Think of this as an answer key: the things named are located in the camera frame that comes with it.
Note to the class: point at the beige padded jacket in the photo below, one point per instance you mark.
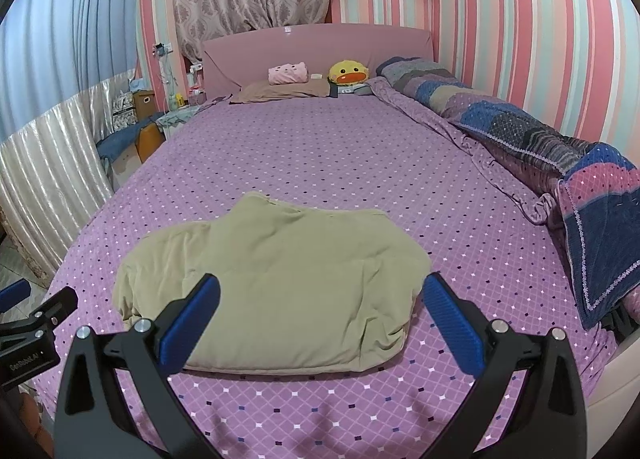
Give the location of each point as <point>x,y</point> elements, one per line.
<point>280,289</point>

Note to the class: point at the black and white patterned cloth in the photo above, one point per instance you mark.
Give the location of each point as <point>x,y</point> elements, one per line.
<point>123,111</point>

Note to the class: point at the pink rolled pillow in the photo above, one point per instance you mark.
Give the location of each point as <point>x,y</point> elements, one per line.
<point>287,74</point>

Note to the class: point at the patchwork quilt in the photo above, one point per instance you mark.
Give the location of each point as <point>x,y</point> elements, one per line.
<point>525,139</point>

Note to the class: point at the white pleated curtain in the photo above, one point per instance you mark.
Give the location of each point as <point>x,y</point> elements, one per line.
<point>45,174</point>

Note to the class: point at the nightstand with light cloth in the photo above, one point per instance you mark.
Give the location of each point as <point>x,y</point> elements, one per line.
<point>180,118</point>

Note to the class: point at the blue curtain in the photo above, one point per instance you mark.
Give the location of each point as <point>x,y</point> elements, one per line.
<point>65,14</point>

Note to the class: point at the yellow duck plush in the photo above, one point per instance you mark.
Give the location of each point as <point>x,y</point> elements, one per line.
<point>347,72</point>

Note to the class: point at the blue cloth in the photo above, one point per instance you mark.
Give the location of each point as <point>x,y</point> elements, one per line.
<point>117,144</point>

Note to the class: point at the wall socket with charger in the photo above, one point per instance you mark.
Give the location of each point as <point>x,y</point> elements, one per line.
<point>162,49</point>

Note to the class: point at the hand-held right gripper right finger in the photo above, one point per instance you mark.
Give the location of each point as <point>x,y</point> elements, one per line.
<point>452,319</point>

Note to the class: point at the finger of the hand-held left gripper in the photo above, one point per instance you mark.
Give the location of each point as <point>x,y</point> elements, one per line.
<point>55,308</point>
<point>12,296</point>

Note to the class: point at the brown pillow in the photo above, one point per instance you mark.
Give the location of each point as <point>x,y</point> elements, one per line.
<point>275,91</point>

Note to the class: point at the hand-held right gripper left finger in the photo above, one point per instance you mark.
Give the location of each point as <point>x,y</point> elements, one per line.
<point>192,314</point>

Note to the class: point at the bed with purple dotted sheet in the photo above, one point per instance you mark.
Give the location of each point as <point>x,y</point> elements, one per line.
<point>325,154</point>

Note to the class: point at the brown cardboard box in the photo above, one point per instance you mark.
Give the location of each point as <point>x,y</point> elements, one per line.
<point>144,105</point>

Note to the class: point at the pink headboard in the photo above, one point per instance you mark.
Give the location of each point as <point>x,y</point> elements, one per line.
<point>375,46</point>

